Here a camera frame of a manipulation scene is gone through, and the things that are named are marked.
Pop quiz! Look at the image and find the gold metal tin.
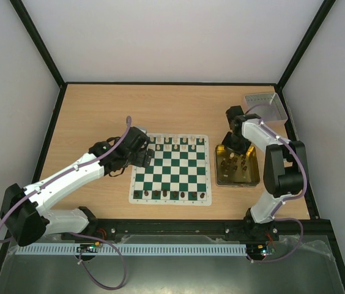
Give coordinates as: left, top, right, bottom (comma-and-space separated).
215, 145, 260, 187

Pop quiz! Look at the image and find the green white chess board mat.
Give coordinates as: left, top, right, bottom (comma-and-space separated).
128, 133, 212, 206

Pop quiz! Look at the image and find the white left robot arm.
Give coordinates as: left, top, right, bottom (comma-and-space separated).
0, 126, 154, 246

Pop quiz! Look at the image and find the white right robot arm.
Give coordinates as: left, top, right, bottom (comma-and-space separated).
222, 106, 309, 240

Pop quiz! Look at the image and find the silver pink tin lid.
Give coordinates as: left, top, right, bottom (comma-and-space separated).
242, 92, 288, 127

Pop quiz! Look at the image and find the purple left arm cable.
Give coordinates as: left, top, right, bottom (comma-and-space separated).
0, 115, 129, 290

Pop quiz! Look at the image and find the grey slotted cable duct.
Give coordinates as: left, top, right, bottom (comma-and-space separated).
15, 243, 247, 257

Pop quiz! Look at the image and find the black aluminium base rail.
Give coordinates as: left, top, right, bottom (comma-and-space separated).
62, 219, 332, 241

